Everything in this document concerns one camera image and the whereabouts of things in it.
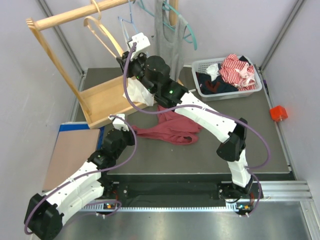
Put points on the brown board blue edge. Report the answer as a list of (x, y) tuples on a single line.
[(74, 144)]

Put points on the white garment on hanger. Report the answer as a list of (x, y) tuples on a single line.
[(138, 93)]

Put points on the grey tank top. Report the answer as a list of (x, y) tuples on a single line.
[(169, 39)]

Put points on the white laundry basket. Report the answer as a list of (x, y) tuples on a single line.
[(200, 66)]

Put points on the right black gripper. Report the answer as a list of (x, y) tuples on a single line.
[(141, 58)]

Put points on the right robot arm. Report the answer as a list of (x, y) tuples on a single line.
[(154, 74)]

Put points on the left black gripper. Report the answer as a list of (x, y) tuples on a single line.
[(131, 137)]

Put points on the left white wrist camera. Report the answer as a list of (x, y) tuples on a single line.
[(118, 122)]

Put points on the blue wire hanger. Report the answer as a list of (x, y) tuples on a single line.
[(128, 22)]

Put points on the white garment in basket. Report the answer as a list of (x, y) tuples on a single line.
[(213, 70)]

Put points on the dark navy garment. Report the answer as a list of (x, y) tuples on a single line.
[(217, 86)]

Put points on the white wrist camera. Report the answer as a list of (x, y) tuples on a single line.
[(142, 45), (118, 122)]

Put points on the red tank top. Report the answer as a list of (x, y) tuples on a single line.
[(172, 128)]

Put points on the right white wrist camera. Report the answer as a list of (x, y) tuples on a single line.
[(142, 45)]

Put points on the orange red block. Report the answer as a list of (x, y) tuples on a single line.
[(278, 113)]

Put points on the red white striped garment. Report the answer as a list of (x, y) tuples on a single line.
[(238, 73)]

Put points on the wooden clothes hanger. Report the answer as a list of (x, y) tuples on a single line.
[(103, 30)]

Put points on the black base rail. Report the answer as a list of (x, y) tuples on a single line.
[(179, 190)]

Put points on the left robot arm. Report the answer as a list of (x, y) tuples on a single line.
[(49, 212)]

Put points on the wooden clothes rack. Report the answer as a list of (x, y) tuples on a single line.
[(99, 101)]

